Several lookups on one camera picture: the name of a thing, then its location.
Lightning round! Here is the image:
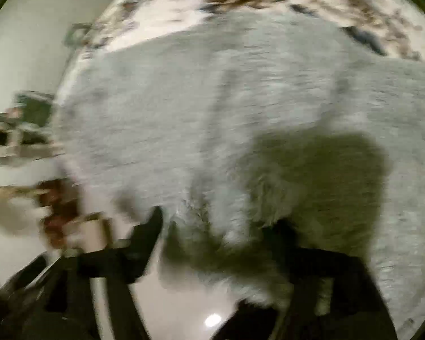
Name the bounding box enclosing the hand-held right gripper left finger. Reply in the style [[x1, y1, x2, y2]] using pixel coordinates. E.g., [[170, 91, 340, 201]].
[[0, 205, 163, 340]]

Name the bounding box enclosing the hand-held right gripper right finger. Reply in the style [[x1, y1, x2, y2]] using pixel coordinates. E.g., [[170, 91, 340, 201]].
[[212, 220, 398, 340]]

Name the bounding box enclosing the grey fluffy blanket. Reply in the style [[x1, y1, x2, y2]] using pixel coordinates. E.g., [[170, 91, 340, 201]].
[[53, 10, 425, 309]]

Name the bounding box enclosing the white brown printed blanket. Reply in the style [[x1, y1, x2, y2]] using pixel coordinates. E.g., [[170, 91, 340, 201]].
[[35, 0, 425, 256]]

